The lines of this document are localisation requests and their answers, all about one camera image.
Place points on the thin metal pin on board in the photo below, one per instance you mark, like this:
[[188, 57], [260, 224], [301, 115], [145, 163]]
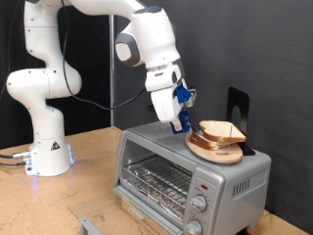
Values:
[[230, 145]]

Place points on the vertical metal pole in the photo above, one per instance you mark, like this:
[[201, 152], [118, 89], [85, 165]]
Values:
[[112, 81]]

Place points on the black metal bookend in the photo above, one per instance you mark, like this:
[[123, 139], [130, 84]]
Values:
[[238, 98]]

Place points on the round wooden board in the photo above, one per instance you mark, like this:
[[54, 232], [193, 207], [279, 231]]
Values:
[[215, 157]]

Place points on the silver toaster oven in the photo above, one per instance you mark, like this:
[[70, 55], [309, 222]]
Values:
[[228, 202]]

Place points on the red oven indicator light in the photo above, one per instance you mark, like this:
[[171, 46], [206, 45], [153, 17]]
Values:
[[204, 187]]

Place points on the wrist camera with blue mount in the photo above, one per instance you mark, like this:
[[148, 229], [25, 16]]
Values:
[[182, 94]]

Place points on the silver oven knob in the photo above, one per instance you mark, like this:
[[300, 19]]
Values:
[[194, 227], [199, 203]]

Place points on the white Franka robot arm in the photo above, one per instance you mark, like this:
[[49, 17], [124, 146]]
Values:
[[42, 84]]

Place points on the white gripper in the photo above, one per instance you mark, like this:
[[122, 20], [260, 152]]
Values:
[[166, 104]]

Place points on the white bread slice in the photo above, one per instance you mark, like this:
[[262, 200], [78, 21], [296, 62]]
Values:
[[202, 145], [221, 130], [203, 139]]

